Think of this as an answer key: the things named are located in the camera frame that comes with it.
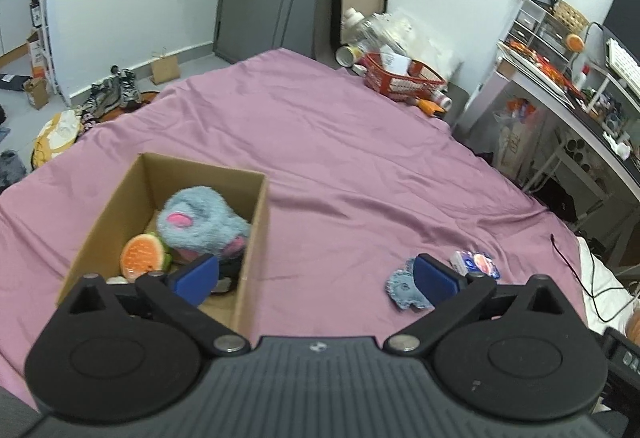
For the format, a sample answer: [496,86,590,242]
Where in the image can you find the black flat package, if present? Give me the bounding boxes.
[0,72,31,92]

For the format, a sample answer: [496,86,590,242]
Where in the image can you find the brown floor mat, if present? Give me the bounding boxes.
[97,91,161,124]

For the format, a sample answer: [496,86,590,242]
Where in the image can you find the open brown carton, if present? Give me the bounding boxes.
[22,77,51,110]

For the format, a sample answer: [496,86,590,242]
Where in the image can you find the purple bed sheet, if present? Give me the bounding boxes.
[0,47,593,411]

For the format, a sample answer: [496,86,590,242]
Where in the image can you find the black computer monitor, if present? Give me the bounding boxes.
[602,0,640,54]

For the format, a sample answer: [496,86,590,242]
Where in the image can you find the black cable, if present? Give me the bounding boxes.
[550,233,640,325]

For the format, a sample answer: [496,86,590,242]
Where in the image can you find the white tote bag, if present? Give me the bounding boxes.
[495,97,538,179]

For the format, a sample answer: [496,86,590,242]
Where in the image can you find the white storage rack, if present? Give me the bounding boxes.
[35,0,63,94]

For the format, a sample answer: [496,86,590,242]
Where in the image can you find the blue pink tissue packet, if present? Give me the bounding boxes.
[449,251,502,280]

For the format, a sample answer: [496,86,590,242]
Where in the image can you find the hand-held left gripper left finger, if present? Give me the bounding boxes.
[59,254,252,358]

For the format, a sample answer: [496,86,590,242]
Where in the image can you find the red plastic basket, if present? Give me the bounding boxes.
[362,52,446,102]

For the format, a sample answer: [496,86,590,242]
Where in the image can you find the orange white carton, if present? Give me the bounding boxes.
[26,31,51,74]

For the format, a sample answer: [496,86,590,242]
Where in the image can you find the white plastic bags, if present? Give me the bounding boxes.
[370,7,463,84]

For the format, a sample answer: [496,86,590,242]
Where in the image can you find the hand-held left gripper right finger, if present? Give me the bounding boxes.
[384,253,582,353]

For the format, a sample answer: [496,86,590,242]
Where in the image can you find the black top desk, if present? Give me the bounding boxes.
[492,41,640,219]

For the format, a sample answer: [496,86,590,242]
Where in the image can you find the yellow white bag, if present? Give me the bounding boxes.
[31,111,81,169]

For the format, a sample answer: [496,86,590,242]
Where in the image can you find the grey drawer organiser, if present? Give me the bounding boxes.
[510,0,571,56]

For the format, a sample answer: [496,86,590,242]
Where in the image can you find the white bed sheet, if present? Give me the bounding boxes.
[575,235,640,334]

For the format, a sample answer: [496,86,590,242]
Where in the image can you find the dark floral cloth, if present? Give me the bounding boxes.
[77,108,103,131]

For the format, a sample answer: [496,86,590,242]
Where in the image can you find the small cardboard box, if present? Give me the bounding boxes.
[150,51,181,85]

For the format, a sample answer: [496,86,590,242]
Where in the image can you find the grey cloth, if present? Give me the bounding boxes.
[0,151,27,191]

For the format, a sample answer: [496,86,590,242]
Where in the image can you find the black plastic packet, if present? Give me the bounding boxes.
[215,257,247,295]

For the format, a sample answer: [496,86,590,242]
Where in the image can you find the fluffy blue pink plush toy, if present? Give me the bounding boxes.
[156,186,252,264]

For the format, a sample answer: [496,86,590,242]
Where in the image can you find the clear plastic bottle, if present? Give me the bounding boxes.
[341,7,381,44]

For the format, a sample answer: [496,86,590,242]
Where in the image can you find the woven basket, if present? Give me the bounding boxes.
[552,0,591,33]

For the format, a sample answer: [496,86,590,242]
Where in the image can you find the yellow white can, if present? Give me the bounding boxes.
[335,44,368,68]

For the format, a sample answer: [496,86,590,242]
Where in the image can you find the burger plush toy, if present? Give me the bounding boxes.
[120,232,173,280]

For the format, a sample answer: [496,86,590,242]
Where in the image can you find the white keyboard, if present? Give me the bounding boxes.
[607,38,640,99]

